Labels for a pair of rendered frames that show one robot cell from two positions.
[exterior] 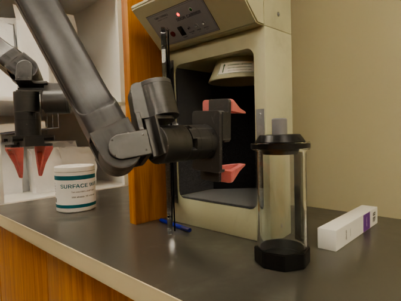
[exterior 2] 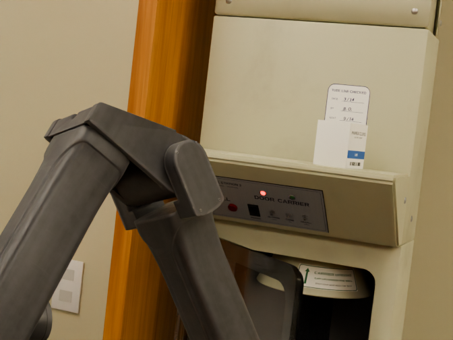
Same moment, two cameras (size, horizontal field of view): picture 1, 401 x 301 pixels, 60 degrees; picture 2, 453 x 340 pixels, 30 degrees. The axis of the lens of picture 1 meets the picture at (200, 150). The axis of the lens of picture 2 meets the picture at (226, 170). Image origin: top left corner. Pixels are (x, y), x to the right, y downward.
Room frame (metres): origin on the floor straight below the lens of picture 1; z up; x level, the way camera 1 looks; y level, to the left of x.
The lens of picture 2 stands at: (-0.22, 0.55, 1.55)
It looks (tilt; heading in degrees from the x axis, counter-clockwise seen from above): 3 degrees down; 336
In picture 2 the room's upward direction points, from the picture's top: 6 degrees clockwise
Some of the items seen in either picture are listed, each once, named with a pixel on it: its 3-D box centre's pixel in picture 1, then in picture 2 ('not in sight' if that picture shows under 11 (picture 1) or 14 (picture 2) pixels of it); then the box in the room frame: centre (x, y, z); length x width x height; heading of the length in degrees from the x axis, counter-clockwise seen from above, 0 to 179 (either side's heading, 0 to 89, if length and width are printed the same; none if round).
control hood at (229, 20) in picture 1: (191, 14); (283, 195); (0.82, 0.01, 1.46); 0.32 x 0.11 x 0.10; 45
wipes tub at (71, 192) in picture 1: (75, 187); not in sight; (1.18, 0.43, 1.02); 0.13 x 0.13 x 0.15
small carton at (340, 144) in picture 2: not in sight; (340, 144); (0.77, -0.04, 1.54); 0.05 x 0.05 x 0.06; 30
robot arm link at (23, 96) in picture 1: (29, 102); not in sight; (0.84, 0.41, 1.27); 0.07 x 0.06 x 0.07; 103
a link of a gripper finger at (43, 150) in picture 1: (33, 157); not in sight; (0.84, 0.41, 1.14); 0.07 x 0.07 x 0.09; 46
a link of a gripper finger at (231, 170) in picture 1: (226, 159); not in sight; (0.62, -0.05, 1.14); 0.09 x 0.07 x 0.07; 134
